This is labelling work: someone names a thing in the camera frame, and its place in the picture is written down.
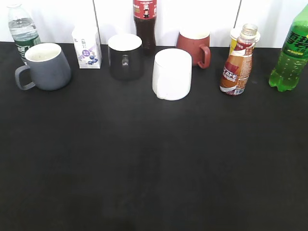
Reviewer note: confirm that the brown coffee drink bottle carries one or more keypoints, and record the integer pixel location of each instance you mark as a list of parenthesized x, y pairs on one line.
[(238, 65)]

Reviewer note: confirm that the grey ceramic mug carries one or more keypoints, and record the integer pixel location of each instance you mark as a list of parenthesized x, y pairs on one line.
[(48, 66)]

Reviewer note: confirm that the white ceramic mug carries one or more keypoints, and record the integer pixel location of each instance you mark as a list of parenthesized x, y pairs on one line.
[(172, 74)]

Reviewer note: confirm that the black ceramic mug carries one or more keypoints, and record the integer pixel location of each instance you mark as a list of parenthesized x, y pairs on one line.
[(125, 55)]

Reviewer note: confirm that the red ceramic mug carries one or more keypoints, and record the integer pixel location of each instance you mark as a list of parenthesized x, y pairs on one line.
[(196, 43)]

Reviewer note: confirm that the green sprite bottle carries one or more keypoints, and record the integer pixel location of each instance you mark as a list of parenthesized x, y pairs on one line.
[(294, 55)]

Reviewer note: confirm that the small white milk carton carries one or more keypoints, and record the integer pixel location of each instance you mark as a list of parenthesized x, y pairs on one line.
[(87, 46)]

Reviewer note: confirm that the cola bottle red label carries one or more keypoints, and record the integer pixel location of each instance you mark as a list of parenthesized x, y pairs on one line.
[(145, 12)]

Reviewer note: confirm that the yellow paper cup stack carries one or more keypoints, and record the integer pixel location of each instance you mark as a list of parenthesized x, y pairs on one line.
[(234, 34)]

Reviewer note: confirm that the clear water bottle green label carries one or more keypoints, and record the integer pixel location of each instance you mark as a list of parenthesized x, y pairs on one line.
[(22, 28)]

